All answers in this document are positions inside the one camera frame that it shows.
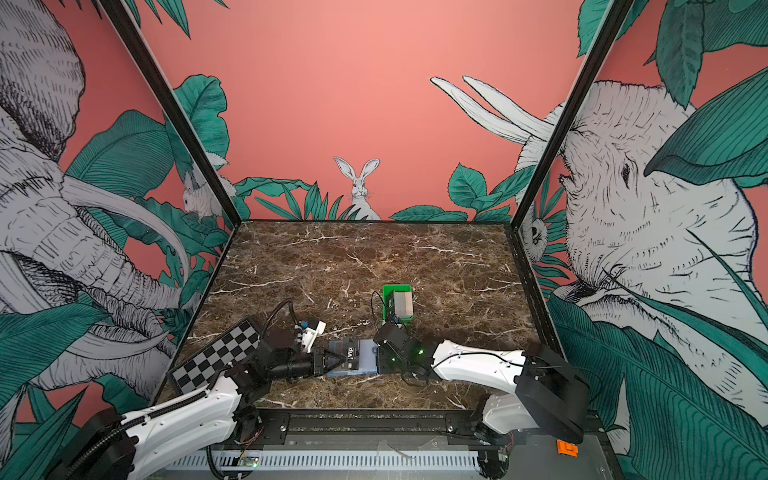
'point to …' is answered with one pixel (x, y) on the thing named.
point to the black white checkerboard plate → (195, 373)
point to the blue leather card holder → (367, 361)
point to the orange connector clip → (565, 448)
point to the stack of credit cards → (403, 304)
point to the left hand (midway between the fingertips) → (346, 359)
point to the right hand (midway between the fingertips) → (374, 361)
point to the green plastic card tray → (388, 300)
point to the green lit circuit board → (253, 461)
